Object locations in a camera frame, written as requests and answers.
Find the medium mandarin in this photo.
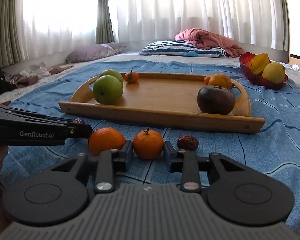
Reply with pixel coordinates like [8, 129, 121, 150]
[203, 75, 211, 85]

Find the small mandarin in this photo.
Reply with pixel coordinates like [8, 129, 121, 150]
[124, 69, 139, 83]

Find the wooden serving tray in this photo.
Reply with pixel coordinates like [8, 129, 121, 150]
[59, 73, 266, 133]

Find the front green apple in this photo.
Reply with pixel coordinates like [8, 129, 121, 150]
[93, 75, 123, 105]

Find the grey bed sheet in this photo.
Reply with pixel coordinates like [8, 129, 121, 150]
[0, 51, 300, 104]

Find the pink crumpled quilt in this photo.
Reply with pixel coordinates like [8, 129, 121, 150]
[174, 28, 245, 57]

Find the blue checked blanket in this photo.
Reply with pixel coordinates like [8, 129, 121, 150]
[0, 60, 300, 233]

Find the leafy mandarin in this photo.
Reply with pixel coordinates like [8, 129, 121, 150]
[133, 127, 164, 160]

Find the yellow-orange citrus on tray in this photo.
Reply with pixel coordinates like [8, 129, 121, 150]
[208, 73, 232, 90]

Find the large orange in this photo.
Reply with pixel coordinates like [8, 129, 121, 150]
[88, 127, 126, 157]

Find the blue white striped pillow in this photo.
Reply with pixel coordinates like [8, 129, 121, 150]
[140, 40, 226, 58]

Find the purple pillow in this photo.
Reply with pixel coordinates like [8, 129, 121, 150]
[66, 43, 125, 63]

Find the green drape curtain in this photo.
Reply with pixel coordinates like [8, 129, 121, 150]
[281, 0, 290, 52]
[96, 0, 114, 44]

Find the dark purple round fruit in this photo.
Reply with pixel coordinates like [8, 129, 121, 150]
[197, 85, 235, 115]

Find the white crumpled cloth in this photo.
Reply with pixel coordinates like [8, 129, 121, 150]
[281, 62, 300, 72]

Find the right green drape curtain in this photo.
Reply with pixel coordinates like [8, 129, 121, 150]
[281, 0, 290, 52]

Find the yellow mango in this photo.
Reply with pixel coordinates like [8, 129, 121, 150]
[262, 62, 286, 83]

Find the red glass fruit bowl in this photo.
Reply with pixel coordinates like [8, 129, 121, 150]
[239, 52, 288, 90]

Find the red jujube date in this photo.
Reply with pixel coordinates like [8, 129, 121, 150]
[177, 134, 199, 151]
[72, 118, 85, 124]

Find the white sheer curtain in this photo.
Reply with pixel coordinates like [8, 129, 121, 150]
[17, 0, 283, 59]

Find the green apple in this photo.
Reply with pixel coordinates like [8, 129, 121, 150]
[93, 75, 123, 105]
[99, 69, 123, 84]

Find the rear green apple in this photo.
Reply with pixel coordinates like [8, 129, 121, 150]
[99, 69, 123, 84]

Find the brown clothes pile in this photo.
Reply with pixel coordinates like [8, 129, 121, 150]
[6, 62, 73, 88]

